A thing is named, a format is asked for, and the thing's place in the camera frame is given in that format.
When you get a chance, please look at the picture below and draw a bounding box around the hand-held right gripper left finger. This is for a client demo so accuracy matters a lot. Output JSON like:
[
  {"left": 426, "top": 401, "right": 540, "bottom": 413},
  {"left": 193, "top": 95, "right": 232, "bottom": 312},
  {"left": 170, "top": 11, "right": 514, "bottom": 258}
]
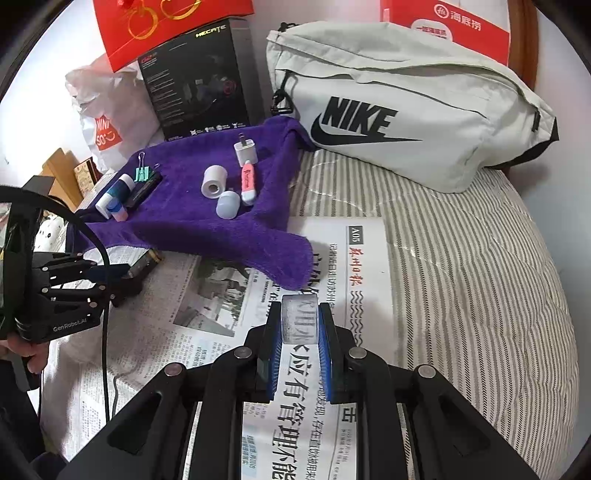
[{"left": 60, "top": 302, "right": 283, "bottom": 480}]

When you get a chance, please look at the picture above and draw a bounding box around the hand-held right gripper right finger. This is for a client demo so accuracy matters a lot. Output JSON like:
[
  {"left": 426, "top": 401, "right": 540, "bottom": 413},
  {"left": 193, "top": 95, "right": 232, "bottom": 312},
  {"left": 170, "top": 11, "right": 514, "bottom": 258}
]
[{"left": 318, "top": 302, "right": 541, "bottom": 480}]

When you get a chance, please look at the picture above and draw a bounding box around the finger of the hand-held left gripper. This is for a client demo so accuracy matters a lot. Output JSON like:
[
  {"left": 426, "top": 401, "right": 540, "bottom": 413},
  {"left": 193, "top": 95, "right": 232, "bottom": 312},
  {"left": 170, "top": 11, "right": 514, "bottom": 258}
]
[
  {"left": 95, "top": 277, "right": 144, "bottom": 309},
  {"left": 83, "top": 262, "right": 134, "bottom": 283}
]

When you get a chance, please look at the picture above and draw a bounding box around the black gold-print box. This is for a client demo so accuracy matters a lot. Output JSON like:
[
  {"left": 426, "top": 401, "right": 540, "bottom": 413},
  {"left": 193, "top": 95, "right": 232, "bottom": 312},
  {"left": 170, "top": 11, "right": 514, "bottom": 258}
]
[
  {"left": 122, "top": 248, "right": 163, "bottom": 281},
  {"left": 124, "top": 173, "right": 163, "bottom": 209}
]

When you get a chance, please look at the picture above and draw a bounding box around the clear plastic cube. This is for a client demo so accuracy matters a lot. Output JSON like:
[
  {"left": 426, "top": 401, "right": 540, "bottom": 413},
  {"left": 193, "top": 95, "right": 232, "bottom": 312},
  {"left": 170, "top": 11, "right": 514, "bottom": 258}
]
[{"left": 281, "top": 295, "right": 320, "bottom": 346}]

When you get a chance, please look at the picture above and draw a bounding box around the blue white lotion jar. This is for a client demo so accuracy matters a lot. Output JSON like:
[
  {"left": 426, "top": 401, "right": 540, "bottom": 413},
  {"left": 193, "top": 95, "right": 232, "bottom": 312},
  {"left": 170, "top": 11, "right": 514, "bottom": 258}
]
[{"left": 96, "top": 174, "right": 136, "bottom": 219}]

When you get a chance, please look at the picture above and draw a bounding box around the pale lavender round case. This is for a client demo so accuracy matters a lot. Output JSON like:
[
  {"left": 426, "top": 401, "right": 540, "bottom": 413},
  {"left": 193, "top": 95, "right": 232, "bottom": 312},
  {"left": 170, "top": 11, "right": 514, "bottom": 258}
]
[{"left": 215, "top": 190, "right": 241, "bottom": 221}]

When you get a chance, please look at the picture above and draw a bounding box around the white tape roll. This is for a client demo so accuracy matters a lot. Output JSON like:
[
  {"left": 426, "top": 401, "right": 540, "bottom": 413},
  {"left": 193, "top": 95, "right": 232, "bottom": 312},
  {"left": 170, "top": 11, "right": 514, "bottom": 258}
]
[{"left": 201, "top": 165, "right": 228, "bottom": 199}]

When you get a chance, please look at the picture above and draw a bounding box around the pink tube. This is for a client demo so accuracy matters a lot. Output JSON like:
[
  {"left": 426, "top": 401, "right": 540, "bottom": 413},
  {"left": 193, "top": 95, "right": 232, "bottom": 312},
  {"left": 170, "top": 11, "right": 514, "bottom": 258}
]
[{"left": 239, "top": 159, "right": 260, "bottom": 207}]

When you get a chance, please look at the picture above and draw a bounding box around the person's left hand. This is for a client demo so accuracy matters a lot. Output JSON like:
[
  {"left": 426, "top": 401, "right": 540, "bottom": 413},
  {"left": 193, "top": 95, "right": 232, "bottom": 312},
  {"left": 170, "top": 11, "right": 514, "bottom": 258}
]
[{"left": 0, "top": 337, "right": 51, "bottom": 372}]

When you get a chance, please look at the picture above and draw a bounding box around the newspaper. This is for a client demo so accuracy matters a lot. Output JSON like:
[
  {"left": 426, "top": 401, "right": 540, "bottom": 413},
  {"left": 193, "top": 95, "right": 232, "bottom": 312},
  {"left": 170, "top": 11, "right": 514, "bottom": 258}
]
[{"left": 41, "top": 216, "right": 402, "bottom": 480}]

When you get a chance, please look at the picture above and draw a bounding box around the purple towel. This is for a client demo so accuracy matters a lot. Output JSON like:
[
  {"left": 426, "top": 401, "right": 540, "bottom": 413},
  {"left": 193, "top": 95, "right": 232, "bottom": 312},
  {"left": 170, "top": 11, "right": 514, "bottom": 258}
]
[{"left": 76, "top": 116, "right": 319, "bottom": 292}]

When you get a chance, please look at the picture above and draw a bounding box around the brown patterned wooden box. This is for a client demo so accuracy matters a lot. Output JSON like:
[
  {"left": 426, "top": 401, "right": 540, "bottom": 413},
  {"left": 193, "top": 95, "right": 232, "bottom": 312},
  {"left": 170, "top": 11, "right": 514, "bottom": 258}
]
[{"left": 73, "top": 157, "right": 103, "bottom": 197}]

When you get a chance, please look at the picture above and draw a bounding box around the teal binder clip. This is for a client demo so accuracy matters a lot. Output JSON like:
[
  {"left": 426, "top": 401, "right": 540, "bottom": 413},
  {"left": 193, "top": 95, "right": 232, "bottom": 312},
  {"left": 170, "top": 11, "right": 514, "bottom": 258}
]
[{"left": 133, "top": 151, "right": 162, "bottom": 183}]

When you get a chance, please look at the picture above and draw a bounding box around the person's dark clothing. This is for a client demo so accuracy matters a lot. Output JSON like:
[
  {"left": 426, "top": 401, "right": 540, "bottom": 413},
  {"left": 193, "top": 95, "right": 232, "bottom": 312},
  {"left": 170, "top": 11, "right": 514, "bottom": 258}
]
[{"left": 0, "top": 360, "right": 61, "bottom": 480}]

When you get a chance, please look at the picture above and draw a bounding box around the striped bedsheet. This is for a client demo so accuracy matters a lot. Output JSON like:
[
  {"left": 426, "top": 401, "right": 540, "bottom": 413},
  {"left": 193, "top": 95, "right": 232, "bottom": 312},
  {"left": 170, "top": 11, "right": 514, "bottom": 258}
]
[{"left": 41, "top": 148, "right": 580, "bottom": 480}]

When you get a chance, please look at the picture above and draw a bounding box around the white plastic shopping bag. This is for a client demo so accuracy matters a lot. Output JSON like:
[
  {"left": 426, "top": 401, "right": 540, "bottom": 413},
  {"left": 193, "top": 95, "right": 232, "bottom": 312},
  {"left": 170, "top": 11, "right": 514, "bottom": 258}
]
[{"left": 65, "top": 52, "right": 169, "bottom": 171}]

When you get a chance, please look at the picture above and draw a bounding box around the white charger plug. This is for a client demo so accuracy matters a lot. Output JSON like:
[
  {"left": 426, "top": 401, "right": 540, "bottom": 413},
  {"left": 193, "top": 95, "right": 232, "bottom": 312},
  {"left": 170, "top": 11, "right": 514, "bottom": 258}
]
[{"left": 232, "top": 134, "right": 257, "bottom": 168}]

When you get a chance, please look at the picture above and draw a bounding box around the black headset box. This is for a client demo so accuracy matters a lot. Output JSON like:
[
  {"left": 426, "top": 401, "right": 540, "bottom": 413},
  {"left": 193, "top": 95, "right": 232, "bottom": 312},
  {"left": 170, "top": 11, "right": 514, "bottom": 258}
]
[{"left": 139, "top": 17, "right": 265, "bottom": 141}]

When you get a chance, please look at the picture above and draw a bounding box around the red gift box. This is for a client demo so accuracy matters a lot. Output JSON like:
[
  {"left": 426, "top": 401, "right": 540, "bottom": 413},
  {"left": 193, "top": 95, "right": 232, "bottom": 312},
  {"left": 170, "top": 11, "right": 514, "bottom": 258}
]
[{"left": 92, "top": 0, "right": 256, "bottom": 73}]

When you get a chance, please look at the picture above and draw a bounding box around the grey sling bag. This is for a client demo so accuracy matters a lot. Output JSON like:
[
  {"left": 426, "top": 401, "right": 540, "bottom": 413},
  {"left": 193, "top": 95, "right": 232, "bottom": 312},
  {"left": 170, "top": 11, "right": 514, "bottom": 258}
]
[{"left": 265, "top": 21, "right": 559, "bottom": 195}]

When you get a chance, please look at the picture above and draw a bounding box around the red paper bag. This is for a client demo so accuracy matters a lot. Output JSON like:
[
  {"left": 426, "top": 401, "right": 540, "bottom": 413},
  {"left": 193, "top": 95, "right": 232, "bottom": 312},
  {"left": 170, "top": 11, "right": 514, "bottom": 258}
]
[{"left": 379, "top": 0, "right": 511, "bottom": 68}]

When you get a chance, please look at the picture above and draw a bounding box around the brown wooden frame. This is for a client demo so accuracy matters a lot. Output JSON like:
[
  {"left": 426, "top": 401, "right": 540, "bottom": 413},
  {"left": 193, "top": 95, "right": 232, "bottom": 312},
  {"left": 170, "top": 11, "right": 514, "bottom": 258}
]
[{"left": 508, "top": 0, "right": 541, "bottom": 90}]

